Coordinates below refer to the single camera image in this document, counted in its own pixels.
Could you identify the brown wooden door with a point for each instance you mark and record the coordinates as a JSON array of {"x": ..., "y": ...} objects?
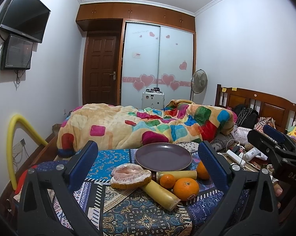
[{"x": 100, "y": 64}]

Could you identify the colourful checked blanket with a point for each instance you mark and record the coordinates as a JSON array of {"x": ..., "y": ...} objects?
[{"x": 119, "y": 127}]

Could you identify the white appliance box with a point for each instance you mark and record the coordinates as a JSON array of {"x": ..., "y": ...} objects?
[{"x": 153, "y": 98}]

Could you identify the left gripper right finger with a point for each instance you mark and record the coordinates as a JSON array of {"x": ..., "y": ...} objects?
[{"x": 261, "y": 217}]

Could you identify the large orange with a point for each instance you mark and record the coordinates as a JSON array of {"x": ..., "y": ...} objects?
[{"x": 186, "y": 189}]

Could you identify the small black wall monitor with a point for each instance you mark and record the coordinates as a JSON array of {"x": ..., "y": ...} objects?
[{"x": 16, "y": 53}]

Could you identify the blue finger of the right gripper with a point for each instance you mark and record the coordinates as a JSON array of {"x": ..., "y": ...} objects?
[{"x": 273, "y": 133}]

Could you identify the wooden headboard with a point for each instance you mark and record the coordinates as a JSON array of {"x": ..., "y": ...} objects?
[{"x": 280, "y": 109}]

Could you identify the patterned patchwork bed cover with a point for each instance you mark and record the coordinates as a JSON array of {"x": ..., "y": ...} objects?
[{"x": 133, "y": 212}]

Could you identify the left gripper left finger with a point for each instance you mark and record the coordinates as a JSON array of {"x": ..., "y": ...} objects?
[{"x": 36, "y": 215}]

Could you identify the white power strip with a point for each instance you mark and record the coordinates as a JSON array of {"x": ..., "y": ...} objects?
[{"x": 238, "y": 160}]

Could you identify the black bag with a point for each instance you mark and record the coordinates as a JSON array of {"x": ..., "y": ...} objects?
[{"x": 246, "y": 117}]

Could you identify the wall mounted television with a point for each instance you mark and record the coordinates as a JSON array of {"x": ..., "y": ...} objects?
[{"x": 27, "y": 18}]

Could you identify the standing electric fan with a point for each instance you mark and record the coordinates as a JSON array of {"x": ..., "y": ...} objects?
[{"x": 199, "y": 82}]

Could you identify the wooden overhead cabinets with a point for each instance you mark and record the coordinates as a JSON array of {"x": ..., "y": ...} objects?
[{"x": 91, "y": 15}]

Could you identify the frosted sliding wardrobe doors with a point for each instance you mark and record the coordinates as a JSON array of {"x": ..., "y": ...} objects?
[{"x": 156, "y": 56}]

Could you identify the purple ceramic plate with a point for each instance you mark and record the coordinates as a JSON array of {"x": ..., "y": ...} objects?
[{"x": 163, "y": 157}]

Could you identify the person's hand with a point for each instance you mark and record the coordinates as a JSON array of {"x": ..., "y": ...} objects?
[{"x": 278, "y": 192}]

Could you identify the small mandarin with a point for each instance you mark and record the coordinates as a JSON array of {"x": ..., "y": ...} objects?
[{"x": 167, "y": 181}]

